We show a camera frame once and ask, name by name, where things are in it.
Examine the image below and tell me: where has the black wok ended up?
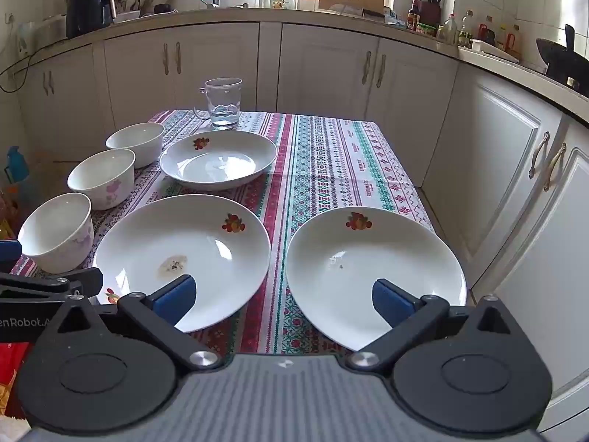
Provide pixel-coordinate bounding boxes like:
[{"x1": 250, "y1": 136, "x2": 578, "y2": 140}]
[{"x1": 536, "y1": 24, "x2": 589, "y2": 90}]

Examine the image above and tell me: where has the plain white bowl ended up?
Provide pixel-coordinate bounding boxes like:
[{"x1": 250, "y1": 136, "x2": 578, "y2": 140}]
[{"x1": 106, "y1": 122, "x2": 165, "y2": 169}]

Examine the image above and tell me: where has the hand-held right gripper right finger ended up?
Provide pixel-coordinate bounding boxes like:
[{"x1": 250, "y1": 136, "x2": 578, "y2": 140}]
[{"x1": 347, "y1": 278, "x2": 514, "y2": 373}]

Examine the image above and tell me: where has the black air fryer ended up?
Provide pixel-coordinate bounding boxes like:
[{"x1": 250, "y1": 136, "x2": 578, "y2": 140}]
[{"x1": 66, "y1": 0, "x2": 112, "y2": 39}]

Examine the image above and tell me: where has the dish rack with utensils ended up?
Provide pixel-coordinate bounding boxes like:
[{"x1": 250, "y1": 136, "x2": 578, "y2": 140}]
[{"x1": 113, "y1": 0, "x2": 181, "y2": 24}]

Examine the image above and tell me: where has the stained white fruit-print plate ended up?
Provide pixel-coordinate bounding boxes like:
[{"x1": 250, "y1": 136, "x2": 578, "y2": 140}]
[{"x1": 94, "y1": 194, "x2": 271, "y2": 333}]

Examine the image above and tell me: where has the white bowl pink flower print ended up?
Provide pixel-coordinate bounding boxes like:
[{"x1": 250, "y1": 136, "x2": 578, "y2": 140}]
[{"x1": 67, "y1": 148, "x2": 136, "y2": 211}]

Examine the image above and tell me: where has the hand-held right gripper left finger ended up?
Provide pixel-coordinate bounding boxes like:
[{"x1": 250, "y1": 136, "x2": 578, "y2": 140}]
[{"x1": 55, "y1": 275, "x2": 226, "y2": 371}]

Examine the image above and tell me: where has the patterned striped tablecloth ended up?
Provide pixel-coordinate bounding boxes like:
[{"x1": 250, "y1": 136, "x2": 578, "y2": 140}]
[{"x1": 9, "y1": 109, "x2": 435, "y2": 355}]

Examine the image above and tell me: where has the white electric kettle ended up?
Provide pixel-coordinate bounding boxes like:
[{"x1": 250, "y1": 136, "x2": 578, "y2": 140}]
[{"x1": 16, "y1": 21, "x2": 38, "y2": 56}]

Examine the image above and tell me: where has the clear glass mug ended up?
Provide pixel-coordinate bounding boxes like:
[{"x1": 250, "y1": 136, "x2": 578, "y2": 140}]
[{"x1": 193, "y1": 77, "x2": 243, "y2": 130}]

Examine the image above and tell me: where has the white kitchen cabinet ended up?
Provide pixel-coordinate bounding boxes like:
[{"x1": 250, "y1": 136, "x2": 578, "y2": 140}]
[{"x1": 11, "y1": 21, "x2": 589, "y2": 424}]

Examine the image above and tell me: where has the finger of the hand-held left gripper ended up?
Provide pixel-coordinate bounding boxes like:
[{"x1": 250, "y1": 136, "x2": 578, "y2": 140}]
[
  {"x1": 0, "y1": 239, "x2": 23, "y2": 273},
  {"x1": 0, "y1": 267, "x2": 103, "y2": 304}
]

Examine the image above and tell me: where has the kitchen countertop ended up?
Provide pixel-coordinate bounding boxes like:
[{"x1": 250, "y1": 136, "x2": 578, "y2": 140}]
[{"x1": 9, "y1": 2, "x2": 589, "y2": 125}]

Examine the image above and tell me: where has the knife block with knives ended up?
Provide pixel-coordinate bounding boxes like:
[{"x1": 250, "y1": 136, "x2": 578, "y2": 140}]
[{"x1": 416, "y1": 0, "x2": 445, "y2": 26}]

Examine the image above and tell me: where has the teal thermos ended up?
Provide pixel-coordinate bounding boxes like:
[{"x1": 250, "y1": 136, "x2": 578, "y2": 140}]
[{"x1": 4, "y1": 146, "x2": 31, "y2": 185}]

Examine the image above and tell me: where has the white bowl faint purple print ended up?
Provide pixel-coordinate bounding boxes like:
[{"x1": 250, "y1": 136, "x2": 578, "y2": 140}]
[{"x1": 17, "y1": 193, "x2": 95, "y2": 274}]

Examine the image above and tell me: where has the white tray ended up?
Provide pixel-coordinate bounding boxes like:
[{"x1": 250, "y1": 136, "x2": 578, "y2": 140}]
[{"x1": 470, "y1": 38, "x2": 521, "y2": 63}]

